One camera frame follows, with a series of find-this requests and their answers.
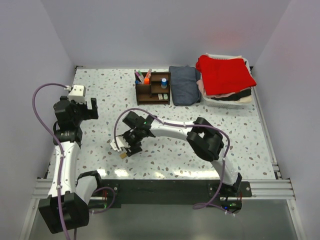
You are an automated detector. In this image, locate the red folded cloth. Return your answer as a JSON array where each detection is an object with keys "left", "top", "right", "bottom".
[{"left": 195, "top": 55, "right": 257, "bottom": 96}]

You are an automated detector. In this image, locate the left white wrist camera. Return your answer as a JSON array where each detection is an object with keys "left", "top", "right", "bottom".
[{"left": 66, "top": 85, "right": 86, "bottom": 104}]

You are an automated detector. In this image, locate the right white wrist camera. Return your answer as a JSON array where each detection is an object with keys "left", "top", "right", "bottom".
[{"left": 110, "top": 136, "right": 130, "bottom": 153}]

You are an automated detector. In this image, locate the pink cloth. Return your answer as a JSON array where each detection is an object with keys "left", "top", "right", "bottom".
[{"left": 196, "top": 78, "right": 207, "bottom": 96}]

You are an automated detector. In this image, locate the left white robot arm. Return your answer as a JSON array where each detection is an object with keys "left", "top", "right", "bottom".
[{"left": 38, "top": 96, "right": 104, "bottom": 234}]

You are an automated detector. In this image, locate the blue folded towel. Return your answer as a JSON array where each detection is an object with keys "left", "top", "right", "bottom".
[{"left": 168, "top": 66, "right": 201, "bottom": 107}]

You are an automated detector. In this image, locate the orange black highlighter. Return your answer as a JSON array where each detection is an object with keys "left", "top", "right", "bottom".
[{"left": 144, "top": 78, "right": 150, "bottom": 85}]

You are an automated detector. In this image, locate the purple capped white marker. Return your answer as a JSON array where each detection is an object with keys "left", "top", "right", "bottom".
[{"left": 134, "top": 71, "right": 144, "bottom": 84}]

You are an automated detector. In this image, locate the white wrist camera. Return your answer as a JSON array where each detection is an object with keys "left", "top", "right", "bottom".
[
  {"left": 66, "top": 85, "right": 86, "bottom": 104},
  {"left": 110, "top": 136, "right": 130, "bottom": 153}
]

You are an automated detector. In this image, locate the brown wooden desk organizer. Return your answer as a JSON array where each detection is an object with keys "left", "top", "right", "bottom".
[{"left": 135, "top": 71, "right": 171, "bottom": 105}]

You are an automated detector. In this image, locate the white basket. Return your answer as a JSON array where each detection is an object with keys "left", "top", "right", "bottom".
[{"left": 201, "top": 53, "right": 253, "bottom": 109}]

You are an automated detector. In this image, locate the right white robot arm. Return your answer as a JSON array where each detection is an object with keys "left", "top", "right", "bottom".
[{"left": 114, "top": 110, "right": 242, "bottom": 197}]

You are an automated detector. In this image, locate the tan eraser block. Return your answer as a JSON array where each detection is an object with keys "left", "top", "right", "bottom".
[{"left": 120, "top": 153, "right": 127, "bottom": 159}]

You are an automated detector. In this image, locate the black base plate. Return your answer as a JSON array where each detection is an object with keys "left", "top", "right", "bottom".
[{"left": 74, "top": 177, "right": 252, "bottom": 209}]

